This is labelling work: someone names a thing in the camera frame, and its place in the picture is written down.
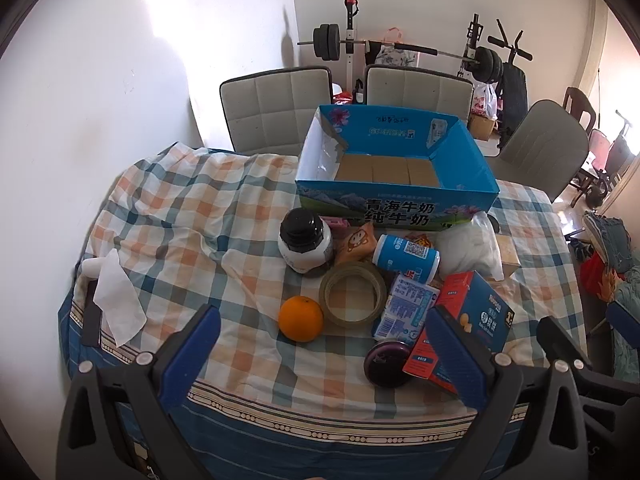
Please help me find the black barbell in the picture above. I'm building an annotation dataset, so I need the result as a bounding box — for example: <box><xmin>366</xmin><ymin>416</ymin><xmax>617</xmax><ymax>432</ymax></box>
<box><xmin>297</xmin><ymin>23</ymin><xmax>505</xmax><ymax>83</ymax></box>

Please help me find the white bottle with black cap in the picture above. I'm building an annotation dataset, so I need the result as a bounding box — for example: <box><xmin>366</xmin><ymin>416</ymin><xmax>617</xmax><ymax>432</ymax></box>
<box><xmin>278</xmin><ymin>208</ymin><xmax>335</xmax><ymax>275</ymax></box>

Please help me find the black flat object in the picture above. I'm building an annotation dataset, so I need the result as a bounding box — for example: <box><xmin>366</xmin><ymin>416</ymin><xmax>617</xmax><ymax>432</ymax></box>
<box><xmin>81</xmin><ymin>280</ymin><xmax>103</xmax><ymax>347</ymax></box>

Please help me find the grey shell chair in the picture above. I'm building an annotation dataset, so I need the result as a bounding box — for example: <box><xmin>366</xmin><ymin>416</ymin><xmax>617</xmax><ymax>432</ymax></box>
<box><xmin>487</xmin><ymin>99</ymin><xmax>591</xmax><ymax>203</ymax></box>

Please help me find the teal cloth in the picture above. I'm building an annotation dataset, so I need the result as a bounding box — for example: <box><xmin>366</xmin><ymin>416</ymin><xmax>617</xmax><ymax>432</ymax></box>
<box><xmin>610</xmin><ymin>265</ymin><xmax>640</xmax><ymax>376</ymax></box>

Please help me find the blue and white carton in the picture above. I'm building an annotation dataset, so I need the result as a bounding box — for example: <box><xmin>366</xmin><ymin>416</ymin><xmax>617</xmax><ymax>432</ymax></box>
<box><xmin>371</xmin><ymin>272</ymin><xmax>438</xmax><ymax>346</ymax></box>

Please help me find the orange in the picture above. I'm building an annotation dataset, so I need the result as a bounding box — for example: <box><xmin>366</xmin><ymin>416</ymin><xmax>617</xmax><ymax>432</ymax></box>
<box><xmin>278</xmin><ymin>296</ymin><xmax>325</xmax><ymax>343</ymax></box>

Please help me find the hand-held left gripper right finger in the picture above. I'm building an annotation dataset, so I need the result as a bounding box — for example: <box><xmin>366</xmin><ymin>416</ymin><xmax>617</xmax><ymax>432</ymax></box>
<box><xmin>426</xmin><ymin>305</ymin><xmax>592</xmax><ymax>480</ymax></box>

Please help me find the red and white plastic bag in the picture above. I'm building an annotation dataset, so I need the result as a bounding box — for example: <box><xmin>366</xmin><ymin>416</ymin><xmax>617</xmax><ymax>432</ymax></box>
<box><xmin>472</xmin><ymin>81</ymin><xmax>499</xmax><ymax>120</ymax></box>

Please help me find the black exercise bench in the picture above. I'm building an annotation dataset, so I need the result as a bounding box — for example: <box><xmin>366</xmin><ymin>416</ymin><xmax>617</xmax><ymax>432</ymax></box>
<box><xmin>487</xmin><ymin>19</ymin><xmax>530</xmax><ymax>141</ymax></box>

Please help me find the pink stroller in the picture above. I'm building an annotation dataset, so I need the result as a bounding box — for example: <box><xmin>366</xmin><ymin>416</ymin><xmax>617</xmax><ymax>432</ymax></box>
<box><xmin>582</xmin><ymin>110</ymin><xmax>636</xmax><ymax>196</ymax></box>

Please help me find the blue and red snack box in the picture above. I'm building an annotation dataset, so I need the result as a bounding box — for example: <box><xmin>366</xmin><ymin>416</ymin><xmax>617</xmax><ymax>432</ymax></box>
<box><xmin>401</xmin><ymin>270</ymin><xmax>516</xmax><ymax>396</ymax></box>

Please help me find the white barbell rack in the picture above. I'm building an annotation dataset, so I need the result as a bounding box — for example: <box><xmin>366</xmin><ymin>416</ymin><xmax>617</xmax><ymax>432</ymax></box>
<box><xmin>340</xmin><ymin>0</ymin><xmax>483</xmax><ymax>93</ymax></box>

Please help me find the white tissue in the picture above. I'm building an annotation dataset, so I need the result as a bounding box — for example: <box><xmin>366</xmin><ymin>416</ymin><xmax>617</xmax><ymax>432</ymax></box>
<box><xmin>81</xmin><ymin>248</ymin><xmax>148</xmax><ymax>347</ymax></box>

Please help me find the grey blue cloth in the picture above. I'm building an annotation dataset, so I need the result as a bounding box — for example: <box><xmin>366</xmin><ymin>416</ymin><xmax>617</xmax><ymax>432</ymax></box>
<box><xmin>582</xmin><ymin>212</ymin><xmax>636</xmax><ymax>273</ymax></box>

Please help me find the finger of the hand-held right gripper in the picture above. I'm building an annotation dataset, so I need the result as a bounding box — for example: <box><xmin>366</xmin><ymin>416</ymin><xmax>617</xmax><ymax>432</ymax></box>
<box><xmin>537</xmin><ymin>316</ymin><xmax>640</xmax><ymax>411</ymax></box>
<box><xmin>606</xmin><ymin>303</ymin><xmax>640</xmax><ymax>349</ymax></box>

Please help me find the orange cartoon snack packet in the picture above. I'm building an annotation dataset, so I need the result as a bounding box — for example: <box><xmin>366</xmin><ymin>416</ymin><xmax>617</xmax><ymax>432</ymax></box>
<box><xmin>334</xmin><ymin>223</ymin><xmax>377</xmax><ymax>266</ymax></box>

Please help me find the grey quilted chair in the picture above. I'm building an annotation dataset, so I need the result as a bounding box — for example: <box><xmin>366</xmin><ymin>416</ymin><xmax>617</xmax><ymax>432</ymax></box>
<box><xmin>219</xmin><ymin>66</ymin><xmax>333</xmax><ymax>156</ymax></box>
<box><xmin>364</xmin><ymin>63</ymin><xmax>475</xmax><ymax>123</ymax></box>

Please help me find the purple round tin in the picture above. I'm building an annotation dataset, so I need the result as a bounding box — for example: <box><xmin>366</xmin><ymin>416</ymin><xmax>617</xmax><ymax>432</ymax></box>
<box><xmin>363</xmin><ymin>340</ymin><xmax>416</xmax><ymax>388</ymax></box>

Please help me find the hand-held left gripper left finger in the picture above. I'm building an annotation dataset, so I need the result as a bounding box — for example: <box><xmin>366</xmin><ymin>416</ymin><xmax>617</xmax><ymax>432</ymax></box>
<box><xmin>55</xmin><ymin>303</ymin><xmax>222</xmax><ymax>480</ymax></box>

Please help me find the blue cardboard box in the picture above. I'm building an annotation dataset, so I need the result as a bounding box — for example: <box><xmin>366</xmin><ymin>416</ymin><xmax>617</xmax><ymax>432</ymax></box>
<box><xmin>294</xmin><ymin>104</ymin><xmax>501</xmax><ymax>233</ymax></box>

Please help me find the floral bag with pink handles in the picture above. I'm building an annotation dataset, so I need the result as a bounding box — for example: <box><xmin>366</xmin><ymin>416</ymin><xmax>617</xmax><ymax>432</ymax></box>
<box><xmin>374</xmin><ymin>27</ymin><xmax>418</xmax><ymax>68</ymax></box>

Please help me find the red cloth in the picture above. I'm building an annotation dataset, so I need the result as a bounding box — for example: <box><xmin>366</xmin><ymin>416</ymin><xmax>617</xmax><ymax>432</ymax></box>
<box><xmin>580</xmin><ymin>252</ymin><xmax>613</xmax><ymax>301</ymax></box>

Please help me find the plaid blanket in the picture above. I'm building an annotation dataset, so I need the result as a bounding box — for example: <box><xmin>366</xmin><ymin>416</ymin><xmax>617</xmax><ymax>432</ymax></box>
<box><xmin>57</xmin><ymin>141</ymin><xmax>588</xmax><ymax>480</ymax></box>

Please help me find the dark wooden chair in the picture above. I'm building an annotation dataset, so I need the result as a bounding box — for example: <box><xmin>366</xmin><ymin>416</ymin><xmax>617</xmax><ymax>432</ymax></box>
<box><xmin>562</xmin><ymin>86</ymin><xmax>598</xmax><ymax>131</ymax></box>

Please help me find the brown cardboard box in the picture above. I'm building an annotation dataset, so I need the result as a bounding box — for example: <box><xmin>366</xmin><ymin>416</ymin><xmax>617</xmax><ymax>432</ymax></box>
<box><xmin>468</xmin><ymin>114</ymin><xmax>497</xmax><ymax>142</ymax></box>

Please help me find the blue cylindrical wipes canister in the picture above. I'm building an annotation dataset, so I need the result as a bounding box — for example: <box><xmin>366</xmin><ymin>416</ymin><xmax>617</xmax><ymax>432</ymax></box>
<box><xmin>371</xmin><ymin>233</ymin><xmax>442</xmax><ymax>285</ymax></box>

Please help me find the clear packing tape roll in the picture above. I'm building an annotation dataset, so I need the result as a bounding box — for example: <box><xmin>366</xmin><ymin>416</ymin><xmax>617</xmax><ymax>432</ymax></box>
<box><xmin>319</xmin><ymin>261</ymin><xmax>387</xmax><ymax>328</ymax></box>

